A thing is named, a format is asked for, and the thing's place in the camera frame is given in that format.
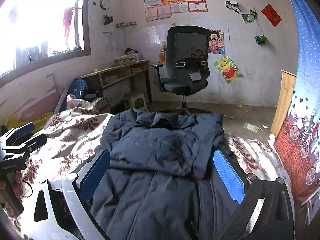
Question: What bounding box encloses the photo cluster on wall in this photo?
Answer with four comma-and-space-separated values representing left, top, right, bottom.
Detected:
225, 1, 241, 14

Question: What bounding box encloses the green wrapper on floor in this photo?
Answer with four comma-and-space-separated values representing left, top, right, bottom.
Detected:
243, 122, 260, 133

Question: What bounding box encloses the Winnie the Pooh poster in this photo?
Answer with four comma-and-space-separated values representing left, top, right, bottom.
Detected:
214, 54, 243, 83

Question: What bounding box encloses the green plastic stool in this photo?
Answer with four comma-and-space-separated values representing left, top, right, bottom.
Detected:
123, 92, 148, 111

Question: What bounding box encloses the floral white red bedspread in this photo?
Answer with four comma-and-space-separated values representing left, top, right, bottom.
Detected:
4, 94, 296, 240

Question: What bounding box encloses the dark navy padded jacket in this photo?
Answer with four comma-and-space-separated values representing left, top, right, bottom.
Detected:
89, 109, 239, 239

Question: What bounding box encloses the clutter pile on desk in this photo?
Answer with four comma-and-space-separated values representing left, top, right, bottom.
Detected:
115, 48, 143, 62

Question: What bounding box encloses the red paper envelope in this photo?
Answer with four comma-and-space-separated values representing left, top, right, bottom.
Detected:
261, 4, 281, 27

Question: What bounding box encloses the black mesh office chair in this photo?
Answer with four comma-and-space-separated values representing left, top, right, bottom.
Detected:
148, 25, 211, 115

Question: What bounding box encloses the yellow green bag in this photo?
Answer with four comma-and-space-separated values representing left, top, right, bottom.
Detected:
5, 112, 53, 133

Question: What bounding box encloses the person's left hand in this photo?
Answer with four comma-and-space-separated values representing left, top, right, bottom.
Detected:
0, 171, 23, 198

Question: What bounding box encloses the light wooden cabinet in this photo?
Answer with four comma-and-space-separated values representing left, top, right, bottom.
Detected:
270, 70, 296, 136

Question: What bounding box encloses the window with brown frame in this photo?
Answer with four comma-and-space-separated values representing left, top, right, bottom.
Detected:
1, 0, 92, 86

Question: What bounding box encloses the wooden desk with shelf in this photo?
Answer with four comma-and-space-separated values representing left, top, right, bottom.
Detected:
81, 60, 152, 103

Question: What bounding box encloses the round white wall clock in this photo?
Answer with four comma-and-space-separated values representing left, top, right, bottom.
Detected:
100, 0, 111, 10

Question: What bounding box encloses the blue printed bicycle curtain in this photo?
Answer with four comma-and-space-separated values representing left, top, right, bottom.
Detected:
274, 0, 319, 224

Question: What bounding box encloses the anime cartoon poster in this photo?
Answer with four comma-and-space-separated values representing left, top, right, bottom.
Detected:
208, 29, 225, 55

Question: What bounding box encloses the green hanging pouch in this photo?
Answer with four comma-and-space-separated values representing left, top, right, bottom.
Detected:
255, 35, 267, 45

